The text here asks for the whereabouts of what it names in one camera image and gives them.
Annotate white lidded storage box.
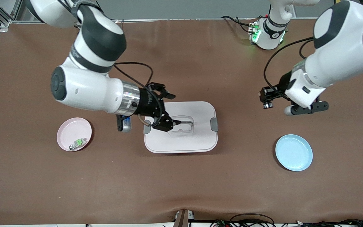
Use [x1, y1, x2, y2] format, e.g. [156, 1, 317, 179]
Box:
[144, 101, 219, 154]

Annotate light blue round plate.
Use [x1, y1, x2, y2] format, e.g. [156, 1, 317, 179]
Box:
[275, 134, 313, 172]

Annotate pink round plate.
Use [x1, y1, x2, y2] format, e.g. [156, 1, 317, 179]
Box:
[57, 117, 93, 152]

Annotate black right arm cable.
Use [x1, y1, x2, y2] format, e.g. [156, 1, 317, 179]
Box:
[114, 62, 154, 90]

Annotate silver table edge rail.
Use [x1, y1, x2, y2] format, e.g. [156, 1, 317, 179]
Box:
[10, 17, 320, 24]

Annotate black left base cables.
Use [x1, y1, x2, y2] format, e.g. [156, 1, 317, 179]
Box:
[222, 16, 252, 33]

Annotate brown camera mount post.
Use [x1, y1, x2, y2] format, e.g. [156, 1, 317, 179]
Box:
[173, 209, 195, 227]

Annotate black cable loop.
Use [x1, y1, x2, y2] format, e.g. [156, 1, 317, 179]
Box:
[229, 213, 275, 227]

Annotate tangled cable bundle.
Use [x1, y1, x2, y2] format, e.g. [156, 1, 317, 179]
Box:
[210, 219, 363, 227]

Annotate aluminium frame profile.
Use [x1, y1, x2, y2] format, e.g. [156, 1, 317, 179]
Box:
[0, 0, 23, 32]

